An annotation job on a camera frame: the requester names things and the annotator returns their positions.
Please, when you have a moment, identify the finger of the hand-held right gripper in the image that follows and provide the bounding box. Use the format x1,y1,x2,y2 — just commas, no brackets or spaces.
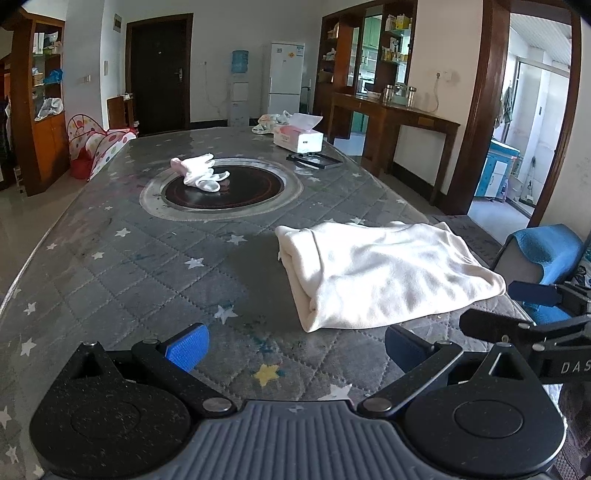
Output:
508,281,591,319
459,308,551,357

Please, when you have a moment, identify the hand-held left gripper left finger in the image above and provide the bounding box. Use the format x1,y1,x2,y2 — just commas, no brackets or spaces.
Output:
46,323,236,414

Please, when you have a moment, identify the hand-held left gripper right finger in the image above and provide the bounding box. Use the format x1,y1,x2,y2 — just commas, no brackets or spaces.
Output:
357,325,549,419

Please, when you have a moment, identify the white garment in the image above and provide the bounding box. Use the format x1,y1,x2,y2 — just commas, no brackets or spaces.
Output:
275,220,507,334

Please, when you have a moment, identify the blue chair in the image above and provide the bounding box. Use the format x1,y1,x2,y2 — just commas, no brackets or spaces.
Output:
512,224,585,325

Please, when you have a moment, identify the grey star-print tablecloth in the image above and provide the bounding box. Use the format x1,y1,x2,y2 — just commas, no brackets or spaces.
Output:
0,127,546,480

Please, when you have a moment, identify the grey floor rug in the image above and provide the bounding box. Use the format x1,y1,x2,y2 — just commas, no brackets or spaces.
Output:
427,213,509,269

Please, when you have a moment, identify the mop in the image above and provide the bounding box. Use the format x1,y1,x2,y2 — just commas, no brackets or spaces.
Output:
519,156,539,206

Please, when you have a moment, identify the light blue cabinet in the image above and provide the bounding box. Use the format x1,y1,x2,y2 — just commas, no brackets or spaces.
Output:
475,140,520,202

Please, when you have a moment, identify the white glove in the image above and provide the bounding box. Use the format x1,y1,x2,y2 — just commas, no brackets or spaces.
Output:
194,170,230,193

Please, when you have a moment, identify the round black hotplate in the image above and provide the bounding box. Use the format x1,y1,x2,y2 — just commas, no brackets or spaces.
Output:
140,157,304,222

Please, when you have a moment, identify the white crumpled cloth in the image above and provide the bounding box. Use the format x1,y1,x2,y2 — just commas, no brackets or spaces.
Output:
180,153,216,186

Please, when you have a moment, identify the flat black tray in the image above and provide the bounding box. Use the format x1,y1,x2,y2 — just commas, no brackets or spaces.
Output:
286,151,345,171

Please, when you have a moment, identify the wooden console table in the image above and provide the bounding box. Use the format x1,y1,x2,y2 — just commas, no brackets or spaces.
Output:
327,91,462,206

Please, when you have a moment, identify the polka dot play tent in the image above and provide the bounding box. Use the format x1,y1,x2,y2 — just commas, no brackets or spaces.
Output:
67,115,140,182

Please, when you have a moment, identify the white and pink tissue box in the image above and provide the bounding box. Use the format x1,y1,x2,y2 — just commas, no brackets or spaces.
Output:
272,113,324,153

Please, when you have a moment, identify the white plastic bag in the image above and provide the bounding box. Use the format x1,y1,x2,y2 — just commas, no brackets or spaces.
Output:
252,111,294,136

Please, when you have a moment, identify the small wooden cabinet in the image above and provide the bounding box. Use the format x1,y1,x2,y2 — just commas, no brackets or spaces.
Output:
106,94,136,133

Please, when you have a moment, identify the wooden bookshelf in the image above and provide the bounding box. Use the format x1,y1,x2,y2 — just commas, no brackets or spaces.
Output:
2,11,71,197

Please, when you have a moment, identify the white water dispenser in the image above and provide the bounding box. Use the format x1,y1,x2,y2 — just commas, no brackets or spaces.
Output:
229,74,250,128

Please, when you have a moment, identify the folding hand cart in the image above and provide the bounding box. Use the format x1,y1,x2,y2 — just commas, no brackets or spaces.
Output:
300,78,315,117

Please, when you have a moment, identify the dark wooden door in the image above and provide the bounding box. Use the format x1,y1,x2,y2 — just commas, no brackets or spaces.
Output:
125,13,194,137

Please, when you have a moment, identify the white refrigerator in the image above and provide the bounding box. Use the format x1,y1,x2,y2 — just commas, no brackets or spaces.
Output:
262,41,307,126

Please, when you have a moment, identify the wooden display cabinet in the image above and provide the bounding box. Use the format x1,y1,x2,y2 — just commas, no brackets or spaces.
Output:
314,0,419,140

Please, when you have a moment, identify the wooden door frame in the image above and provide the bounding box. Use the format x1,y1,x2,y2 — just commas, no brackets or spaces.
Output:
444,0,583,228

